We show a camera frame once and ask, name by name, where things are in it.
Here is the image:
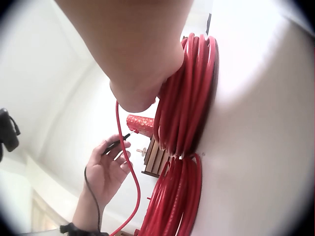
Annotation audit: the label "person's left thumb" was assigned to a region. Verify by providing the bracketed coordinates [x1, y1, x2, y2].
[95, 134, 131, 154]

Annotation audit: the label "red patterned paper roll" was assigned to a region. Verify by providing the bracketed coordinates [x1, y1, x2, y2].
[126, 114, 156, 138]

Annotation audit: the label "wooden slatted box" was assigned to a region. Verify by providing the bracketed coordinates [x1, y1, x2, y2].
[141, 136, 173, 178]

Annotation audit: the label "black wrist band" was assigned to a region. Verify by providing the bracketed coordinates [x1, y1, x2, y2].
[60, 222, 109, 236]

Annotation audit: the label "person's left hand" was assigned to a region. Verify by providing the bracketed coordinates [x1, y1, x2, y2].
[83, 134, 134, 205]

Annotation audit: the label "person's right hand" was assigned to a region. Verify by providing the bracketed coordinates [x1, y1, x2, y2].
[54, 0, 211, 114]

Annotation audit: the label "person's left fingers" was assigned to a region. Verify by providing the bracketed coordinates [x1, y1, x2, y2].
[108, 148, 134, 178]

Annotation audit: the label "coil of red cable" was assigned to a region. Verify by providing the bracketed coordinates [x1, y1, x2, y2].
[108, 33, 220, 236]

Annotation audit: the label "person's right thumb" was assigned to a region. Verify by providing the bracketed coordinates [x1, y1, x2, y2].
[110, 73, 170, 114]

